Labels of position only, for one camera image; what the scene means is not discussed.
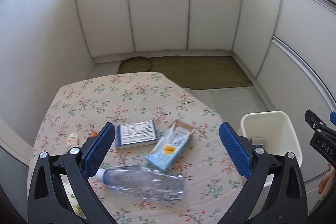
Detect small wrapper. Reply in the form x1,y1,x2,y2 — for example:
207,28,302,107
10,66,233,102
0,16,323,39
66,132,79,151

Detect white plastic trash bin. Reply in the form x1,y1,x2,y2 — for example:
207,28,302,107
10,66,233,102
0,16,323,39
237,110,304,188

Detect green woven floor mat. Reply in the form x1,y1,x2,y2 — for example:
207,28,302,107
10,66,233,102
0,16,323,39
147,56,252,90

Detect clear plastic water bottle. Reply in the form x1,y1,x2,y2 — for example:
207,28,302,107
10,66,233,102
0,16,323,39
94,165,185,202

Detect light blue carton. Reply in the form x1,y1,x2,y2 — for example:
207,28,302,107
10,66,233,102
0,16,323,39
146,120,194,173

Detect floral tablecloth table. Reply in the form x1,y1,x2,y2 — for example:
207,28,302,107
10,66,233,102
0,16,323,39
29,73,242,223

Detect person's right hand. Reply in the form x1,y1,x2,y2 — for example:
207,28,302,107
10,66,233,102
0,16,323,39
318,164,335,197

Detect blue white flat box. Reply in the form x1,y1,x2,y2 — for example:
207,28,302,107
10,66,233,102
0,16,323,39
116,120,158,149

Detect white kitchen cabinets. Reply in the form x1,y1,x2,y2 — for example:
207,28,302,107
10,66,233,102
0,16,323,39
75,0,335,180

